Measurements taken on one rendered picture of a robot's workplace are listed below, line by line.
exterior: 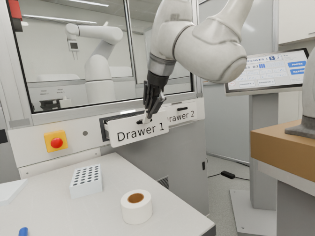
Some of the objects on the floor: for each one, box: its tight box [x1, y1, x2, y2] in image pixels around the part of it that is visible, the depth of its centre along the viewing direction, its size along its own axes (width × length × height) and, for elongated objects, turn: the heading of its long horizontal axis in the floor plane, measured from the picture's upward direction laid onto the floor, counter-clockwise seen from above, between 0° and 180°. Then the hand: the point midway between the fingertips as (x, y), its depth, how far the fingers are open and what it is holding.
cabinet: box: [18, 119, 210, 217], centre depth 139 cm, size 95×103×80 cm
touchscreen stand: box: [229, 93, 278, 236], centre depth 127 cm, size 50×45×102 cm
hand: (147, 116), depth 72 cm, fingers closed
